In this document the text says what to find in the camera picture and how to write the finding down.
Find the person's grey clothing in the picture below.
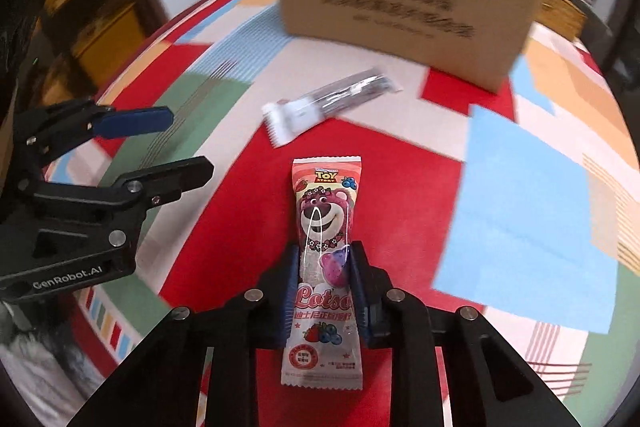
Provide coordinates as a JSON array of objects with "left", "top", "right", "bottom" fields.
[{"left": 0, "top": 302, "right": 106, "bottom": 410}]

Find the wooden shelf unit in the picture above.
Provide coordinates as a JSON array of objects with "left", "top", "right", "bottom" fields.
[{"left": 30, "top": 0, "right": 167, "bottom": 94}]

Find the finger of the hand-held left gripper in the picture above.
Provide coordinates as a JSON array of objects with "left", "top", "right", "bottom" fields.
[
  {"left": 14, "top": 98, "right": 175, "bottom": 168},
  {"left": 27, "top": 155, "right": 215, "bottom": 229}
]

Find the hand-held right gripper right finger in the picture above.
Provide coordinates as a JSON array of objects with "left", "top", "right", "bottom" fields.
[{"left": 347, "top": 239, "right": 583, "bottom": 427}]

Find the brown cardboard box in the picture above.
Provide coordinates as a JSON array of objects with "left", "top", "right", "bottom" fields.
[{"left": 266, "top": 0, "right": 558, "bottom": 94}]

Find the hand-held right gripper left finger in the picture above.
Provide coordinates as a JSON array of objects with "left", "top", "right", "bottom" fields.
[{"left": 67, "top": 243, "right": 307, "bottom": 427}]

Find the person's left forearm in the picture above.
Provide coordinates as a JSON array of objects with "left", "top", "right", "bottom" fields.
[{"left": 0, "top": 79, "right": 20, "bottom": 188}]

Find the colourful patchwork tablecloth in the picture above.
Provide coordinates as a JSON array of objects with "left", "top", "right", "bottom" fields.
[{"left": 0, "top": 0, "right": 640, "bottom": 427}]

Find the woven wicker basket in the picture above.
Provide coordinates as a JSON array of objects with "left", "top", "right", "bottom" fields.
[{"left": 540, "top": 0, "right": 591, "bottom": 40}]

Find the pink bear lollipop packet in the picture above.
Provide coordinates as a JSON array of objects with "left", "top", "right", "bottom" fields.
[{"left": 280, "top": 155, "right": 363, "bottom": 390}]

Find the white and dark wafer packet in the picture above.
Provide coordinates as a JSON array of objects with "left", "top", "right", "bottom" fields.
[{"left": 261, "top": 67, "right": 403, "bottom": 148}]

